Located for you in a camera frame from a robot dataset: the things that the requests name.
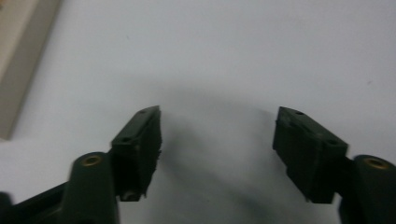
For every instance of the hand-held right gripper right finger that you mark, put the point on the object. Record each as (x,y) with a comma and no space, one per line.
(308,155)

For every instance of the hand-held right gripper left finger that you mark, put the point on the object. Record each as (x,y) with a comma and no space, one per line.
(137,149)

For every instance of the wooden picture frame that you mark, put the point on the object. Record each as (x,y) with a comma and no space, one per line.
(21,56)

